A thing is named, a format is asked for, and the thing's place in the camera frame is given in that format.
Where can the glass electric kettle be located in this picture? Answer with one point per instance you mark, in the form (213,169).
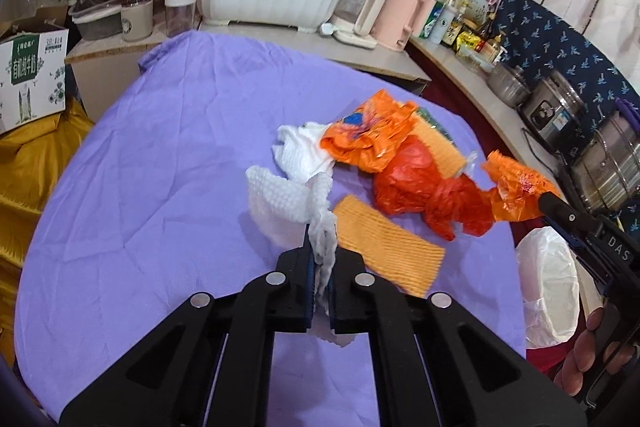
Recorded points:
(357,14)

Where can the orange cleaning cloth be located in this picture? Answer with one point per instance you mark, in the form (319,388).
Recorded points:
(385,252)

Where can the person's right hand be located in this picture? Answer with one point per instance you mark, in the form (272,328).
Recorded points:
(582,347)

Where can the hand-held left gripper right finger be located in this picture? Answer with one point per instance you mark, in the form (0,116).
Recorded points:
(333,297)

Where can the steel rice cooker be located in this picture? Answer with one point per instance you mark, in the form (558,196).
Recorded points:
(552,109)

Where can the grey plastic container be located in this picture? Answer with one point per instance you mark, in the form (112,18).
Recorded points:
(95,22)

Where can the large steel pot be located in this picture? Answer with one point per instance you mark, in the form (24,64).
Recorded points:
(607,167)

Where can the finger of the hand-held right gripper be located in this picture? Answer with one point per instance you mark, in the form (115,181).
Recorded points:
(567,234)
(562,209)

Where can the yellow sponge scourer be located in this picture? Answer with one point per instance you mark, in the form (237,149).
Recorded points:
(440,147)

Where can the white tissue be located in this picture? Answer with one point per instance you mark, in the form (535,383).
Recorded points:
(300,152)

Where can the printed cardboard box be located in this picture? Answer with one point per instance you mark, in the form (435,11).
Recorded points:
(30,77)

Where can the pink electric kettle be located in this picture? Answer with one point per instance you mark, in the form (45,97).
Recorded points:
(400,19)

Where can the plain orange plastic bag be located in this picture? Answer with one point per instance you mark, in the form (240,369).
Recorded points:
(515,187)

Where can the red plastic bag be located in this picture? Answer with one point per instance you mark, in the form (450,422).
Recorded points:
(425,187)

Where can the white-lined trash bin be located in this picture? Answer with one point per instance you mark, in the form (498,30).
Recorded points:
(545,277)

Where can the grey cup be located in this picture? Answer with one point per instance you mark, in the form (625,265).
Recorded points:
(136,21)

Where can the orange printed plastic bag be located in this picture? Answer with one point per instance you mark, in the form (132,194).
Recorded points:
(370,127)

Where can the cluster of condiment bottles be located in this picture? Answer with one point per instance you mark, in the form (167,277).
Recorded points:
(465,27)

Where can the navy printed cloth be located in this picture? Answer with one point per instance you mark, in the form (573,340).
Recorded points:
(560,47)

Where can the white embossed paper towel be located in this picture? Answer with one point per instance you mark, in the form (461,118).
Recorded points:
(280,202)

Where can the yellow cloth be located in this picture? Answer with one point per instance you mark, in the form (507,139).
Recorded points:
(30,167)

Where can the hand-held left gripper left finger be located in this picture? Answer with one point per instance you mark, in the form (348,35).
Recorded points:
(310,287)

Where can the purple tablecloth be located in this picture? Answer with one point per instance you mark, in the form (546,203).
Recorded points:
(150,187)

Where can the steel pot with lid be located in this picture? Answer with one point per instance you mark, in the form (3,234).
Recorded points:
(507,86)

